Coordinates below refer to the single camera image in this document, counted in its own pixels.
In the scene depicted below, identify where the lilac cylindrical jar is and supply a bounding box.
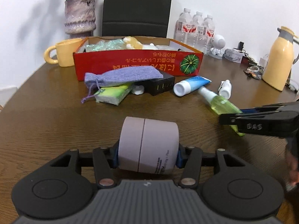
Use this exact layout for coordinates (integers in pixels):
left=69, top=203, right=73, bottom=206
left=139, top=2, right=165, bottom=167
left=118, top=117, right=179, bottom=175

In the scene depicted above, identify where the purple drawstring pouch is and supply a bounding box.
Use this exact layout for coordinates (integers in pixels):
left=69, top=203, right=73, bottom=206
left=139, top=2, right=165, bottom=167
left=81, top=66, right=163, bottom=103

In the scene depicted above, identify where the black multiport usb charger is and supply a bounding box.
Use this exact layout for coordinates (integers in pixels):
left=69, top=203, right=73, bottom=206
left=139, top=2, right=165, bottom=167
left=135, top=71, right=175, bottom=96

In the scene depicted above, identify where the person right hand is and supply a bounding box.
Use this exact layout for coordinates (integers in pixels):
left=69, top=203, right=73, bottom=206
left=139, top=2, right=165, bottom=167
left=285, top=138, right=298, bottom=192

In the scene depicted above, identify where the green spray bottle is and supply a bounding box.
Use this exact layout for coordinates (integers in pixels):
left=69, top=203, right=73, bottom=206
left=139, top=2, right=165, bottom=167
left=198, top=86, right=245, bottom=137

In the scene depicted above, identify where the small white bottle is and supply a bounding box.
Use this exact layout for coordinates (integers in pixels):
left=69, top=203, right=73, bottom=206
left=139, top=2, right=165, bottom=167
left=218, top=79, right=232, bottom=100

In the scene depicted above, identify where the dark snack wrapper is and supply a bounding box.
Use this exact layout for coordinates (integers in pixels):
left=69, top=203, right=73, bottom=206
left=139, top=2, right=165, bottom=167
left=244, top=65, right=264, bottom=79

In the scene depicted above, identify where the yellow thermos jug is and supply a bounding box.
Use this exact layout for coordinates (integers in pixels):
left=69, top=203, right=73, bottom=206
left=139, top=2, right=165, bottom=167
left=262, top=26, right=298, bottom=91

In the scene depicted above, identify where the blue white cream tube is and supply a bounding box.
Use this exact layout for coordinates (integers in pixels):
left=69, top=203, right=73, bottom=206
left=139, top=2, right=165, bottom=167
left=173, top=76, right=211, bottom=97

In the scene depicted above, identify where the small white box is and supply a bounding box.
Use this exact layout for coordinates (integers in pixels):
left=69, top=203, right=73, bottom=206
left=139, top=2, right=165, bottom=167
left=223, top=49, right=245, bottom=64

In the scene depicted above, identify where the green tissue pack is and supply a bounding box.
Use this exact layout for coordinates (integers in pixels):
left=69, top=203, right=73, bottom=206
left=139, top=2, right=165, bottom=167
left=94, top=83, right=133, bottom=106

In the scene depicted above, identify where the red cardboard tray box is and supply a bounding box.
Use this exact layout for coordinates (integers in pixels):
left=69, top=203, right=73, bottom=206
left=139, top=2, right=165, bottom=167
left=73, top=36, right=204, bottom=81

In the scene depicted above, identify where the white robot figurine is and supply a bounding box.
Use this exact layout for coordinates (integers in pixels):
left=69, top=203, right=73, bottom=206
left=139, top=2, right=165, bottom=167
left=208, top=34, right=226, bottom=60

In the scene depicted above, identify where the right water bottle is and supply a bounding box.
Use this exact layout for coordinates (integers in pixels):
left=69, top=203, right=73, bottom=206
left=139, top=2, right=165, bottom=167
left=203, top=15, right=215, bottom=55

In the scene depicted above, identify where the water bottle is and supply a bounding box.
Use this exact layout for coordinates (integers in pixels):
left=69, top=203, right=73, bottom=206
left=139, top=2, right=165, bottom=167
left=187, top=11, right=204, bottom=49
left=174, top=8, right=192, bottom=43
left=203, top=15, right=215, bottom=55

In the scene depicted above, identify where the left water bottle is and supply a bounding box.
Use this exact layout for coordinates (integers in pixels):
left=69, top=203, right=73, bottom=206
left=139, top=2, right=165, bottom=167
left=174, top=8, right=192, bottom=43

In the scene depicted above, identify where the middle water bottle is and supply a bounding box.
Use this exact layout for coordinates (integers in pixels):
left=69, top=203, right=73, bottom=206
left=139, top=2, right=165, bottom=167
left=187, top=11, right=204, bottom=49

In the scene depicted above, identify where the yellow ceramic mug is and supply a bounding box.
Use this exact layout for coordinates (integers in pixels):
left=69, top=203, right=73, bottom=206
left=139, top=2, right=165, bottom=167
left=44, top=38, right=83, bottom=67

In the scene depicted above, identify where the yellow knitted item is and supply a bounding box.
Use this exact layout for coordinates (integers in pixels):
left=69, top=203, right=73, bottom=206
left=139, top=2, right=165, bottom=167
left=123, top=36, right=143, bottom=50

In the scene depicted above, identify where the purple ceramic vase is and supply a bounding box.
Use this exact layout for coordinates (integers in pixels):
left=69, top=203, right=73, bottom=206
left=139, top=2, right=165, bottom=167
left=64, top=0, right=96, bottom=38

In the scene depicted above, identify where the black paper shopping bag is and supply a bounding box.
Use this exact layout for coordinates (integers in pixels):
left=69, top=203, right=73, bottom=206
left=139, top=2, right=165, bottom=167
left=102, top=0, right=172, bottom=38

